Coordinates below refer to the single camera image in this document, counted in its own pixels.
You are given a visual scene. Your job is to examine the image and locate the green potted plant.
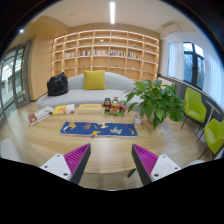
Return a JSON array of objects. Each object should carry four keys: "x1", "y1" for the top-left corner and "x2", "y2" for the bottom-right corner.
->
[{"x1": 126, "y1": 79, "x2": 185, "y2": 129}]

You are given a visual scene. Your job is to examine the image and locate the green chair near window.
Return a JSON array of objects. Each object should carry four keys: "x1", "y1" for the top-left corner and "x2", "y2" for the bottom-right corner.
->
[{"x1": 184, "y1": 87, "x2": 207, "y2": 128}]

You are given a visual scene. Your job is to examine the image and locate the black bag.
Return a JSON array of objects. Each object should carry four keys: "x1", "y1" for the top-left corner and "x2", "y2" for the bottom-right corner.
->
[{"x1": 47, "y1": 72, "x2": 68, "y2": 96}]

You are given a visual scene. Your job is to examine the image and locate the dark framed window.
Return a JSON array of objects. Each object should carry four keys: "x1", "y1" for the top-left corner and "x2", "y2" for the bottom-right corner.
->
[{"x1": 183, "y1": 42, "x2": 205, "y2": 90}]

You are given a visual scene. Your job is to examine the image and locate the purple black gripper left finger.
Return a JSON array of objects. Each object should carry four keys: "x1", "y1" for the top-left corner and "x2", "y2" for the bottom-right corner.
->
[{"x1": 41, "y1": 143, "x2": 91, "y2": 184}]

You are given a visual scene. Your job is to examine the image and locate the white curtain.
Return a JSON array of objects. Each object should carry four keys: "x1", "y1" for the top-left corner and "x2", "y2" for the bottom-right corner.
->
[{"x1": 167, "y1": 41, "x2": 184, "y2": 80}]

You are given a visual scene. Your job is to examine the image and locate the yellow red book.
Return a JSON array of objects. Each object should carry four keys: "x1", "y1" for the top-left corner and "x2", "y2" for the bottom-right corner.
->
[{"x1": 53, "y1": 104, "x2": 75, "y2": 115}]

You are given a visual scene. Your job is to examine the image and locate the colourful figurine toy set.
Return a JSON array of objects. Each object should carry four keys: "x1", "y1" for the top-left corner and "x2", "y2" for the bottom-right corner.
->
[{"x1": 102, "y1": 97, "x2": 127, "y2": 117}]

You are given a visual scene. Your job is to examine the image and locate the glass door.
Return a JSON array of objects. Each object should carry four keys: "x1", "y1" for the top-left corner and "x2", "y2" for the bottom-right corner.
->
[{"x1": 0, "y1": 41, "x2": 31, "y2": 126}]

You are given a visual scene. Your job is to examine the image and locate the light grey sofa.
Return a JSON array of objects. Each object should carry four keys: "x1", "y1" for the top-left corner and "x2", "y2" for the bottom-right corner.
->
[{"x1": 36, "y1": 72, "x2": 135, "y2": 109}]

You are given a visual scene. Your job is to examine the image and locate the ceiling light strip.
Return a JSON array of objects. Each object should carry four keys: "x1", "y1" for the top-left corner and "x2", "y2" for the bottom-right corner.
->
[{"x1": 110, "y1": 2, "x2": 115, "y2": 24}]

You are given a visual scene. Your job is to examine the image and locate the green chair at right edge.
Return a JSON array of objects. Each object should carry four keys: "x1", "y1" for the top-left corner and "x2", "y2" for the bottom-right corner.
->
[{"x1": 202, "y1": 118, "x2": 224, "y2": 158}]

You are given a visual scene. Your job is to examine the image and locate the yellow cushion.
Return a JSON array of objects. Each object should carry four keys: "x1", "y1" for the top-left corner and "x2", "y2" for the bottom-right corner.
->
[{"x1": 84, "y1": 70, "x2": 106, "y2": 90}]

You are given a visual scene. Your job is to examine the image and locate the wooden wall bookshelf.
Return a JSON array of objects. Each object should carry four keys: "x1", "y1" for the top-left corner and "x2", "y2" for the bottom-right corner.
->
[{"x1": 52, "y1": 29, "x2": 159, "y2": 81}]

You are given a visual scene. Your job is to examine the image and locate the blue patterned towel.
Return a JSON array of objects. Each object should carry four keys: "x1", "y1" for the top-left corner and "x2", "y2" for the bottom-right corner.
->
[{"x1": 60, "y1": 122, "x2": 138, "y2": 138}]

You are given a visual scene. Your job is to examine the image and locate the white air conditioner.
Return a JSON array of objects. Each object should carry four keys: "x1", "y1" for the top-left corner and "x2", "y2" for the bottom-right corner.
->
[{"x1": 163, "y1": 23, "x2": 181, "y2": 37}]

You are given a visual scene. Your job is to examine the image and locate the yellow flat box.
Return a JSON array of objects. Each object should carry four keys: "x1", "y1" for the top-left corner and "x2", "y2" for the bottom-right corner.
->
[{"x1": 78, "y1": 104, "x2": 102, "y2": 113}]

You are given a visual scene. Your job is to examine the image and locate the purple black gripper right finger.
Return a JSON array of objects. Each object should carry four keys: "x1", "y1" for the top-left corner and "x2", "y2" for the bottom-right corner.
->
[{"x1": 132, "y1": 144, "x2": 180, "y2": 185}]

